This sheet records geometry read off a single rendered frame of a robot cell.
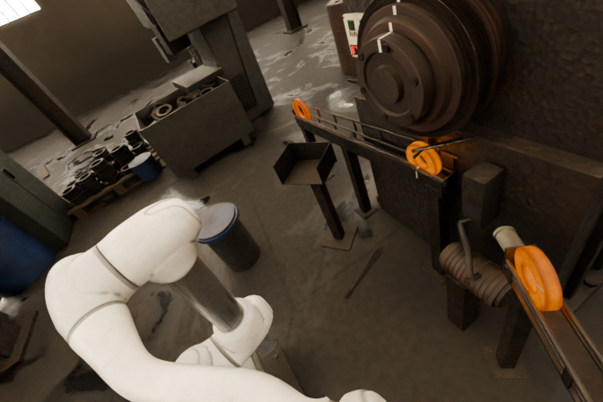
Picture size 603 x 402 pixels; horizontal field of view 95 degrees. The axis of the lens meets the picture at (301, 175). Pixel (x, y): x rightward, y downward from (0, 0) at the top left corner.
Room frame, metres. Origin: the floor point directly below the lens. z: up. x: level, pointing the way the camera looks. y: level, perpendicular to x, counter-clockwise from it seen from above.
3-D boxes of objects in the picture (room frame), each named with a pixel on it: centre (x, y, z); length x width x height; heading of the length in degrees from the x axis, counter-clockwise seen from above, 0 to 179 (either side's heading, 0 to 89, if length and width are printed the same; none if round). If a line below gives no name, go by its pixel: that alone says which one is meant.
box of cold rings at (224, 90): (3.28, 0.88, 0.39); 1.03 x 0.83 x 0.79; 108
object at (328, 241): (1.22, -0.05, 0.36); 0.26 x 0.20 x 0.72; 49
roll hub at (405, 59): (0.76, -0.37, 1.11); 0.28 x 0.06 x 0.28; 14
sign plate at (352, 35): (1.15, -0.48, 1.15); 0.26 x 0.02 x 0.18; 14
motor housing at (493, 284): (0.44, -0.42, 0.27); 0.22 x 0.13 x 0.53; 14
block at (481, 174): (0.57, -0.54, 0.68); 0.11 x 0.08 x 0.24; 104
